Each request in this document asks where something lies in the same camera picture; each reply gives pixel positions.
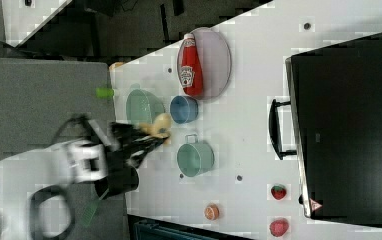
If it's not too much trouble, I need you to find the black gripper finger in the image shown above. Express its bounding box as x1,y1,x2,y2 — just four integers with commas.
135,135,169,156

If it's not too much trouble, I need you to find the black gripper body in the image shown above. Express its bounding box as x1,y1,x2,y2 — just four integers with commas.
106,122,152,170

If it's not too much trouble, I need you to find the peeled yellow toy banana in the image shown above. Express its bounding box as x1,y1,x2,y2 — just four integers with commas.
138,113,172,139

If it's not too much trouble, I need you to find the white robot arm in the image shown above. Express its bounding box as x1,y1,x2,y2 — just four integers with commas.
0,117,171,240

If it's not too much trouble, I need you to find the black toaster oven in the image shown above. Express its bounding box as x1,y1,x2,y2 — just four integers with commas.
269,32,382,228

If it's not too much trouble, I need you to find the green oval colander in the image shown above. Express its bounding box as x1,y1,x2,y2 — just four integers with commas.
126,89,165,124

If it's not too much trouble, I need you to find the large black cup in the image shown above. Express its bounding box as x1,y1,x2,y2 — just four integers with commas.
94,166,139,199

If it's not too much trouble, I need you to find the green mug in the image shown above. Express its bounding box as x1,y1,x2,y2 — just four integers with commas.
176,134,215,177

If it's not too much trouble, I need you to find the blue bowl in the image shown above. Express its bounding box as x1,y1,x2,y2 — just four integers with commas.
170,96,199,124

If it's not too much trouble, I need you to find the lime green cylinder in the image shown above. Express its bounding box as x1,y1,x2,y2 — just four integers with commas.
96,88,115,99

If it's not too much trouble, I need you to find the green spatula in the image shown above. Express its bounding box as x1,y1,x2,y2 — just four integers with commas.
81,191,108,227

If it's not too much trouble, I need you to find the red ketchup bottle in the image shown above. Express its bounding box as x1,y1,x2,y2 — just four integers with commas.
179,33,203,96

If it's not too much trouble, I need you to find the orange slice toy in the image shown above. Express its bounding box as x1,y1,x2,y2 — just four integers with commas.
204,204,220,221

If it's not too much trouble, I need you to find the grey round plate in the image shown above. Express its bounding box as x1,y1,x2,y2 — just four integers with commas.
177,27,232,100

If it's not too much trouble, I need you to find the small red toy strawberry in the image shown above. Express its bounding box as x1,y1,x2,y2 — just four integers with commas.
271,184,287,200

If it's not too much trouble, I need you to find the large red toy strawberry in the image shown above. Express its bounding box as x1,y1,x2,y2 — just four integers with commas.
269,218,289,237

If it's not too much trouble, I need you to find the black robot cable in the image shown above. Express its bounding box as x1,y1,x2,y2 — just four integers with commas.
50,114,93,144

